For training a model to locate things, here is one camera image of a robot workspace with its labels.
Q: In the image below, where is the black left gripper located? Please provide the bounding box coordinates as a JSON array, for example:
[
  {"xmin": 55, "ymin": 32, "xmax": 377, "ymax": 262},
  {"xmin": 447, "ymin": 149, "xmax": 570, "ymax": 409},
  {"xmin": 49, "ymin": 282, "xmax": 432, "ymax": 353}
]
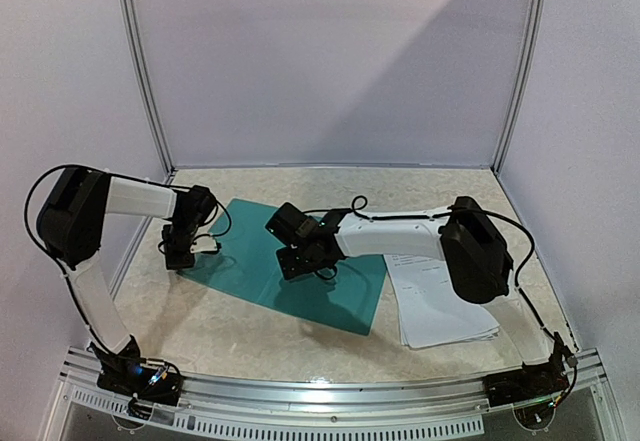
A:
[{"xmin": 162, "ymin": 220, "xmax": 200, "ymax": 272}]

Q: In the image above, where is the green file folder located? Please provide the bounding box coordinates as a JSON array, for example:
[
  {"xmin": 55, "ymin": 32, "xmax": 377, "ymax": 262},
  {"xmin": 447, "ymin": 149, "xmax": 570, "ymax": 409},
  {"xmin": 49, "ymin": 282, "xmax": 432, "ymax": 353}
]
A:
[{"xmin": 179, "ymin": 198, "xmax": 386, "ymax": 336}]

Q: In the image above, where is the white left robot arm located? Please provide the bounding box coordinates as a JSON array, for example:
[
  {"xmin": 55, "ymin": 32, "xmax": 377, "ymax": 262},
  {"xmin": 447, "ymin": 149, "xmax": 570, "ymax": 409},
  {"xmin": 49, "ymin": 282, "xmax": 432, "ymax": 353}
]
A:
[{"xmin": 23, "ymin": 164, "xmax": 224, "ymax": 356}]

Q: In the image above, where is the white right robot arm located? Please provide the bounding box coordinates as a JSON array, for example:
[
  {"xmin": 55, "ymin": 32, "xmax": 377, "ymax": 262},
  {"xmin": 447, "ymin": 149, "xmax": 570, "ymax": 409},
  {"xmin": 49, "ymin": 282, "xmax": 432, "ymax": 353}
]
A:
[{"xmin": 266, "ymin": 195, "xmax": 567, "ymax": 397}]

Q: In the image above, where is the white paper stack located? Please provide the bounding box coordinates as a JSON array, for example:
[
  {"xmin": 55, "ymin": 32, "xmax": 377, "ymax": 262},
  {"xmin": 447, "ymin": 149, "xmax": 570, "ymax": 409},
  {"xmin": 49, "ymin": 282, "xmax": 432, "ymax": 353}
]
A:
[{"xmin": 384, "ymin": 255, "xmax": 499, "ymax": 350}]

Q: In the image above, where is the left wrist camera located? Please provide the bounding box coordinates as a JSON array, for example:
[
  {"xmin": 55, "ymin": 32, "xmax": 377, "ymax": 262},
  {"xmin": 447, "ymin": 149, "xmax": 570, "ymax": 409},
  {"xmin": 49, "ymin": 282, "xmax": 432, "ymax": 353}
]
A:
[{"xmin": 190, "ymin": 236, "xmax": 220, "ymax": 255}]

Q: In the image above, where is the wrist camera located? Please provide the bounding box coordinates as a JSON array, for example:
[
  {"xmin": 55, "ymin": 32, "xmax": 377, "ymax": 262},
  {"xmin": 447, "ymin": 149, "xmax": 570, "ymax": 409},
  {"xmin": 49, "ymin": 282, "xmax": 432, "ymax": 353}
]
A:
[
  {"xmin": 190, "ymin": 236, "xmax": 220, "ymax": 255},
  {"xmin": 265, "ymin": 202, "xmax": 319, "ymax": 245}
]

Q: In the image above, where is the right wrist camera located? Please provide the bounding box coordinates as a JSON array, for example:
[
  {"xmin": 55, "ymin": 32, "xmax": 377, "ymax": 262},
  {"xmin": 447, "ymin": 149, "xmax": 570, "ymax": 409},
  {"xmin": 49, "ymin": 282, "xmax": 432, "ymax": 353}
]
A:
[{"xmin": 265, "ymin": 202, "xmax": 319, "ymax": 245}]

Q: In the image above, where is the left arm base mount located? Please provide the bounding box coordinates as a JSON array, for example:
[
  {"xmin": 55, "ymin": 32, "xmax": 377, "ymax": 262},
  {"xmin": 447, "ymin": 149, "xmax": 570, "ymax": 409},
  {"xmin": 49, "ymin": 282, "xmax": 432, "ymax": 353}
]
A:
[{"xmin": 89, "ymin": 337, "xmax": 184, "ymax": 419}]

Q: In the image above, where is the aluminium front rail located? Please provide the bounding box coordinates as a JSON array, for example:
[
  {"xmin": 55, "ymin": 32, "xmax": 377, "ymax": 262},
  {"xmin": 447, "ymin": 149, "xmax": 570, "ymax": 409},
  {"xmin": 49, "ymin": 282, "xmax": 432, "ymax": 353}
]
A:
[{"xmin": 43, "ymin": 349, "xmax": 624, "ymax": 440}]

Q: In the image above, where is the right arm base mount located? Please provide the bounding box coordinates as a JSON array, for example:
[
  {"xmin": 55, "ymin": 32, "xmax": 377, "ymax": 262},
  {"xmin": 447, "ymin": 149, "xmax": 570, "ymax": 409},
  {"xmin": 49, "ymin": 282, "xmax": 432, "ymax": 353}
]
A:
[{"xmin": 482, "ymin": 353, "xmax": 578, "ymax": 408}]

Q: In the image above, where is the left aluminium corner post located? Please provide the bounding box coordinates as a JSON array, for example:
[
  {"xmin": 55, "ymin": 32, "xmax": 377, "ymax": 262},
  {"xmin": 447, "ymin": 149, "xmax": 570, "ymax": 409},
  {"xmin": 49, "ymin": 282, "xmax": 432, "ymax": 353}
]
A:
[{"xmin": 120, "ymin": 0, "xmax": 175, "ymax": 174}]

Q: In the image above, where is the aluminium corner post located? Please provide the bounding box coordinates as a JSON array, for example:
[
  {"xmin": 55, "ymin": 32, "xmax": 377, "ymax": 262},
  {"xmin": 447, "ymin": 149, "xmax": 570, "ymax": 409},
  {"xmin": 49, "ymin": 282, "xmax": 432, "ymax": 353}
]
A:
[
  {"xmin": 120, "ymin": 0, "xmax": 175, "ymax": 174},
  {"xmin": 491, "ymin": 0, "xmax": 545, "ymax": 177}
]

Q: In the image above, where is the right aluminium corner post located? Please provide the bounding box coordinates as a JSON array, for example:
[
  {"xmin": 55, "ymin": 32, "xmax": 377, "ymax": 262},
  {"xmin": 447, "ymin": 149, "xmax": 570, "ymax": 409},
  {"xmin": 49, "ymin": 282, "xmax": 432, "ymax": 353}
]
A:
[{"xmin": 491, "ymin": 0, "xmax": 545, "ymax": 177}]

